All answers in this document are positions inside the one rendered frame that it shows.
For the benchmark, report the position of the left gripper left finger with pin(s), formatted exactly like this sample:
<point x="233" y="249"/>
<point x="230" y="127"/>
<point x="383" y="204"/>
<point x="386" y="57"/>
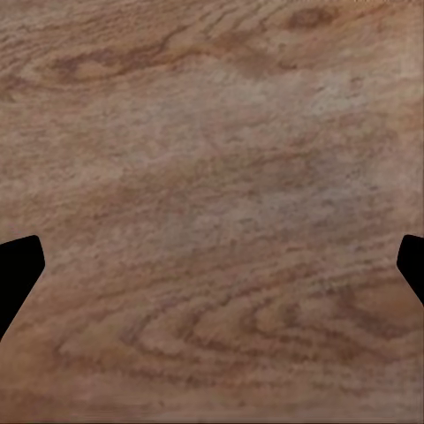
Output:
<point x="21" y="264"/>

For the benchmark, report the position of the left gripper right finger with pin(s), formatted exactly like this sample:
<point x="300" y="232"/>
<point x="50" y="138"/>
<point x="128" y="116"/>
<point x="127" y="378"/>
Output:
<point x="410" y="261"/>

